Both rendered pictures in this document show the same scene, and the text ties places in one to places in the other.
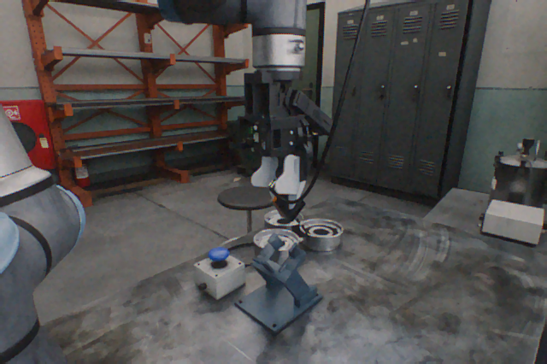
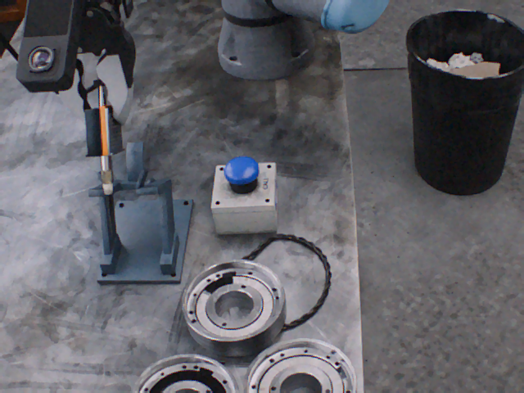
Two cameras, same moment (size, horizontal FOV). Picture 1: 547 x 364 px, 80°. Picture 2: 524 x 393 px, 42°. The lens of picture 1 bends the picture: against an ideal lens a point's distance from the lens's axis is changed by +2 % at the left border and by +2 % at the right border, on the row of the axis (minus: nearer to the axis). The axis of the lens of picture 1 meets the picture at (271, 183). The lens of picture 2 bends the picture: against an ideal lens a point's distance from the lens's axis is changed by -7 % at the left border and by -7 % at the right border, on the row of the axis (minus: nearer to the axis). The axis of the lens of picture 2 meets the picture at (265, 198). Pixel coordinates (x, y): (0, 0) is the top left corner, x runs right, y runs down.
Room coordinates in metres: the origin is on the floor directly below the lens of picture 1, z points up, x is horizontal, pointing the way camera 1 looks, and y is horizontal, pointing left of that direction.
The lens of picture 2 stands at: (1.06, -0.24, 1.41)
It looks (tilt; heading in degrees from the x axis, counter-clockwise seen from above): 44 degrees down; 144
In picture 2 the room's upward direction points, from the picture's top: 8 degrees counter-clockwise
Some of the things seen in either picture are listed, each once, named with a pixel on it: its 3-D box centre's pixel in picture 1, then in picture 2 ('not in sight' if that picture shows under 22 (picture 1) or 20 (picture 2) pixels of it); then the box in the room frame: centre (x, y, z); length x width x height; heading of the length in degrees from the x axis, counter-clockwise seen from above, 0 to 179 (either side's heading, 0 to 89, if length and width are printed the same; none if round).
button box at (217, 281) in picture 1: (217, 274); (246, 194); (0.55, 0.10, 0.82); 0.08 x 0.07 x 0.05; 136
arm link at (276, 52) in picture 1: (279, 55); not in sight; (0.50, -0.01, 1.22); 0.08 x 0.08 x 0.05
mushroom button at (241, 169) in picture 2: (219, 261); (243, 181); (0.55, 0.10, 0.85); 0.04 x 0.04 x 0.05
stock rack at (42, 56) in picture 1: (162, 92); not in sight; (4.05, 1.29, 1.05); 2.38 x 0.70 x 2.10; 136
